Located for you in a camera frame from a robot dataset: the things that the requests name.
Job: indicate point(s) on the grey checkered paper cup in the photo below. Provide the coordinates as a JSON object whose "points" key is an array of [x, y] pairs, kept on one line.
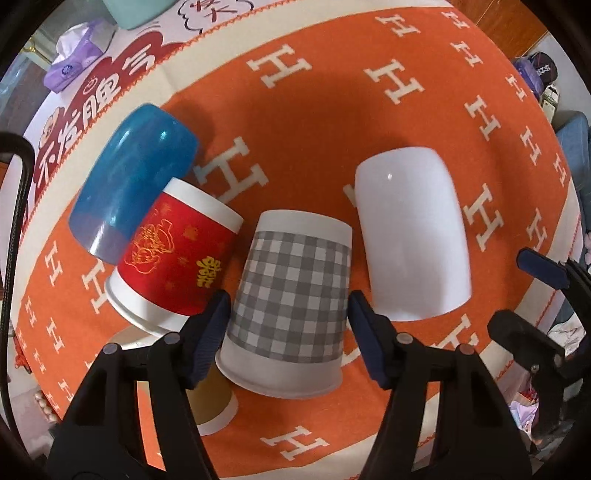
{"points": [[286, 333]]}

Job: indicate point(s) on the orange H pattern blanket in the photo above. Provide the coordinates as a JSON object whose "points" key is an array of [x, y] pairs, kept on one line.
{"points": [[512, 180]]}

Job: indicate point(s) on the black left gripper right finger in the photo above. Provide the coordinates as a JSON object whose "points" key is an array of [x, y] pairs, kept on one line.
{"points": [[475, 436]]}

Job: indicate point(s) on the white plastic cup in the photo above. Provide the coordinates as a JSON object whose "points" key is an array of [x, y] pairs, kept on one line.
{"points": [[413, 233]]}

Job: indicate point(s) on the purple tissue pack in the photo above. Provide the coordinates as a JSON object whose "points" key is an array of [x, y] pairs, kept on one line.
{"points": [[78, 48]]}

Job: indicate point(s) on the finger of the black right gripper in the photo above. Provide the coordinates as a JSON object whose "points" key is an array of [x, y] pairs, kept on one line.
{"points": [[568, 277], [556, 378]]}

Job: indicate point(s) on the mint green container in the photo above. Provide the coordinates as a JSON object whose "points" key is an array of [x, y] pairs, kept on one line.
{"points": [[129, 14]]}

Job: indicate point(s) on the blue plastic cup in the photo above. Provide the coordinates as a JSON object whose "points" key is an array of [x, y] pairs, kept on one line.
{"points": [[149, 148]]}

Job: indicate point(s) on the brown paper cup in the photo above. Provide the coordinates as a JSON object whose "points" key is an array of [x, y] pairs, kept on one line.
{"points": [[212, 402]]}

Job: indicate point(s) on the red paper cup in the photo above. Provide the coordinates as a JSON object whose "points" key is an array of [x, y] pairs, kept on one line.
{"points": [[175, 260]]}

